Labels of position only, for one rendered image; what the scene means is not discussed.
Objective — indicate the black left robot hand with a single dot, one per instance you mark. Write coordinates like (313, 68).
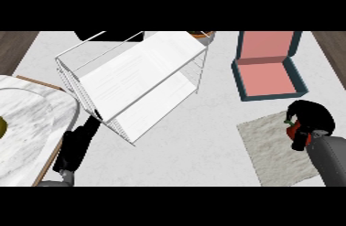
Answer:
(74, 145)

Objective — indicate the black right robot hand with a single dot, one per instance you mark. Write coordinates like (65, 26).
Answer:
(312, 116)

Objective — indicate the red bell pepper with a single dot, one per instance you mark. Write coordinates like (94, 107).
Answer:
(293, 132)

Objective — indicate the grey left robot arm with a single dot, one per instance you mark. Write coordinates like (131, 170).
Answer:
(60, 179)

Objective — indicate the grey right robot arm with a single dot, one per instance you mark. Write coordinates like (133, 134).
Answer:
(331, 159)

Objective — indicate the beige placemat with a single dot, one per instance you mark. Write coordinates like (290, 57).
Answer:
(275, 150)

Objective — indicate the white marble plate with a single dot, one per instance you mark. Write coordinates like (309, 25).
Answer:
(31, 129)

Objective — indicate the olive green fruit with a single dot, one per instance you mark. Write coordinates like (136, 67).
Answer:
(1, 128)

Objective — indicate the teal and pink open box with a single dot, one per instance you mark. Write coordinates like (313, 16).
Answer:
(267, 68)

